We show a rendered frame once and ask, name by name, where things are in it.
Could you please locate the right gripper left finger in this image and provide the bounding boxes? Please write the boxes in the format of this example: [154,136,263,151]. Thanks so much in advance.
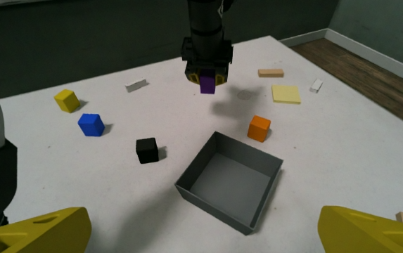
[0,207,91,253]

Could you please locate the dark grey square basket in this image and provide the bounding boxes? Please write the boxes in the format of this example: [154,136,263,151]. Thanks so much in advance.
[174,131,284,235]

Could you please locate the blue block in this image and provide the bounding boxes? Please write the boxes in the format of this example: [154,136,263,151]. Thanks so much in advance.
[77,113,105,136]

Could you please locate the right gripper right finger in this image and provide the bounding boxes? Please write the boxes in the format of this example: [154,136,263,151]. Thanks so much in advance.
[317,205,403,253]

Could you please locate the tan flat rectangular piece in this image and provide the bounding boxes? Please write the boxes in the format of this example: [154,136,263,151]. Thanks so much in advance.
[257,69,284,77]

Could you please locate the purple block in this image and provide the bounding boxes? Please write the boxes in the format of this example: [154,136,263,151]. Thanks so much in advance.
[200,68,216,93]

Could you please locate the orange block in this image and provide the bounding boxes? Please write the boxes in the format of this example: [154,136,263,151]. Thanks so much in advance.
[247,115,271,142]

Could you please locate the yellow sticky note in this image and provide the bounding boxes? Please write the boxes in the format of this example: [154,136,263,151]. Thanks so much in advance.
[271,84,301,104]

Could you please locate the yellow block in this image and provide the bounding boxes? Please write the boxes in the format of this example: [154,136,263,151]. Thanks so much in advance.
[53,89,80,112]

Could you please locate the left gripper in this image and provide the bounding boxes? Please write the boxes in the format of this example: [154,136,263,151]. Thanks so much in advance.
[180,24,234,85]

